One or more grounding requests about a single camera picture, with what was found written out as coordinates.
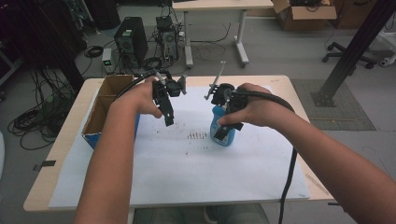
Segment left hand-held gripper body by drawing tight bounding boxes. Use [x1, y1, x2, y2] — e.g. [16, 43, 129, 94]
[151, 73, 189, 125]

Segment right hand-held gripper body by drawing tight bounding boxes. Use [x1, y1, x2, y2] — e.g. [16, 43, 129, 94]
[204, 60, 250, 116]

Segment blue plastic bottle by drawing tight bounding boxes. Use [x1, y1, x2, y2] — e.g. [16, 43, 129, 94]
[209, 105, 237, 147]

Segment person's left hand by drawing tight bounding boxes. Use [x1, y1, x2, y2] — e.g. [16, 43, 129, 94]
[115, 77, 163, 119]

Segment person's right hand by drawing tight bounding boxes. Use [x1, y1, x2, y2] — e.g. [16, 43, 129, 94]
[217, 82, 298, 129]

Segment white paper sheet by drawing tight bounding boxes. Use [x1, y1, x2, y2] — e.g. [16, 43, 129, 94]
[49, 85, 311, 209]

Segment open-sided computer tower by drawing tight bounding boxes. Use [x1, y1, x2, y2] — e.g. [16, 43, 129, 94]
[155, 15, 180, 63]

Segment black computer tower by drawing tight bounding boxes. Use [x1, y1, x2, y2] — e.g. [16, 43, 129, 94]
[113, 16, 149, 70]

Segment small power supply unit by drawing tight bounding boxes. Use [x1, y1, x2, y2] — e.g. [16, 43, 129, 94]
[101, 48, 117, 75]

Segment cardboard box with blue sides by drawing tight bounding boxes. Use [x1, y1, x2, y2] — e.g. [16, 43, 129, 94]
[81, 74, 141, 150]

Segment white desk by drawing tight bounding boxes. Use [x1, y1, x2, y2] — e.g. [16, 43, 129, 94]
[171, 0, 275, 70]

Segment grey floor mat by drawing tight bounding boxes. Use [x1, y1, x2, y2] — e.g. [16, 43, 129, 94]
[290, 78, 377, 132]

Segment open brown cardboard box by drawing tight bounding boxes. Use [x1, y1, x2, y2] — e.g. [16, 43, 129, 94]
[271, 0, 338, 32]

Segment black office chair base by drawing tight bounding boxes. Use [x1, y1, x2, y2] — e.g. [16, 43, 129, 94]
[321, 41, 378, 70]

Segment black metal stand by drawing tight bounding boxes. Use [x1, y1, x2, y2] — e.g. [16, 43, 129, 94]
[311, 0, 396, 108]

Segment black tape strip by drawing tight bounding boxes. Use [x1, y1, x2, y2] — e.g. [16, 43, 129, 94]
[33, 160, 57, 172]

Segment left hand-held gripper black cable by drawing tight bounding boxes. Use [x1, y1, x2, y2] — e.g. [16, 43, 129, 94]
[115, 68, 172, 100]

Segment hand-held gripper black cable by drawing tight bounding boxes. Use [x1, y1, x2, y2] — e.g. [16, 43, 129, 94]
[232, 88, 299, 224]
[115, 68, 172, 100]

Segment coiled black cable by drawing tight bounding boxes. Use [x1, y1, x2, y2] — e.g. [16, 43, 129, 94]
[83, 45, 105, 59]
[142, 56, 163, 71]

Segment thin black floor cable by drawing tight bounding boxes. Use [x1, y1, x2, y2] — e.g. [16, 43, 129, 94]
[190, 22, 233, 62]

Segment right hand-held gripper black cable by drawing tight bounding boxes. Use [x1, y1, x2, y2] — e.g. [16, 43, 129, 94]
[232, 88, 299, 224]

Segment bundle of black floor cables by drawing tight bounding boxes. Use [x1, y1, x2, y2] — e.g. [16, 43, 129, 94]
[7, 68, 79, 151]

